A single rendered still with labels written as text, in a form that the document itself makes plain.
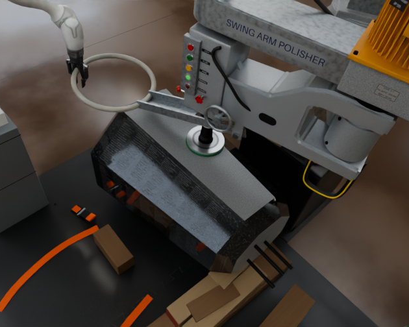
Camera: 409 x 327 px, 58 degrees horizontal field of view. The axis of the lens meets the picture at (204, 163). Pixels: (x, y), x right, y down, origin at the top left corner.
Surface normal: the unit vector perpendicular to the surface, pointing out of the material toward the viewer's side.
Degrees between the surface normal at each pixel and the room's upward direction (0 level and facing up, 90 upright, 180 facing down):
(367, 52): 0
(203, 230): 45
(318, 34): 0
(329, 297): 0
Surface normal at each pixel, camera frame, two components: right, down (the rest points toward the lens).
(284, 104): -0.53, 0.62
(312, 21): 0.11, -0.62
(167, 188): -0.43, -0.09
